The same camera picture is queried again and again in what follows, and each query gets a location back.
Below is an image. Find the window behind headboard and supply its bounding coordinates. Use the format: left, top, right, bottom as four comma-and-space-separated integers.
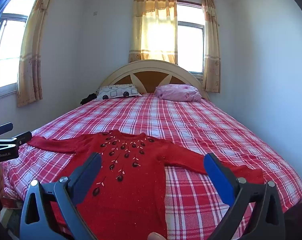
176, 1, 206, 78

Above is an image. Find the grey patterned pillow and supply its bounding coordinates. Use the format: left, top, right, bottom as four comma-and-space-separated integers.
96, 84, 143, 101

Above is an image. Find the dark cloth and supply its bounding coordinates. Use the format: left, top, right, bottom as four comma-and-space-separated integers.
80, 93, 98, 105

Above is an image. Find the person's dark clothing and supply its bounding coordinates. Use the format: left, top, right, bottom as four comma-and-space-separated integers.
284, 201, 302, 240

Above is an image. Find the person's left hand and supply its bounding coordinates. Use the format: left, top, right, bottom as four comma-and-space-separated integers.
0, 165, 6, 201

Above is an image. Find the side window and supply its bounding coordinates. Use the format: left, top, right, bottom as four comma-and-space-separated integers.
0, 0, 39, 95

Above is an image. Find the red knitted sweater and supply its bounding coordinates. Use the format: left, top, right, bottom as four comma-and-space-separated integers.
27, 129, 265, 240

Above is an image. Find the yellow floral curtain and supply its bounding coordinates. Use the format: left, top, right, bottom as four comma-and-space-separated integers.
201, 0, 221, 93
128, 0, 178, 65
16, 0, 59, 107

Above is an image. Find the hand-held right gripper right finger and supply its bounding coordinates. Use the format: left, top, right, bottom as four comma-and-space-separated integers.
203, 152, 286, 240

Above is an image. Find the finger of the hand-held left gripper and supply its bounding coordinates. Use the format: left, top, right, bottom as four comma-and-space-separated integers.
0, 122, 14, 138
5, 131, 33, 147

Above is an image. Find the pink floral pillow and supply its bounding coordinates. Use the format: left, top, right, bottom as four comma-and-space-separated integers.
155, 84, 204, 102

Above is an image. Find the cream wooden headboard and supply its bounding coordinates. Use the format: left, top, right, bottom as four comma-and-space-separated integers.
100, 59, 210, 100

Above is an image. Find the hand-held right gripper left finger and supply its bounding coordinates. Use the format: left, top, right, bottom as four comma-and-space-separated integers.
19, 152, 102, 240

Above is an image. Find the red plaid bed sheet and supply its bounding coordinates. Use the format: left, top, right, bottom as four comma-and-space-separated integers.
2, 92, 302, 240

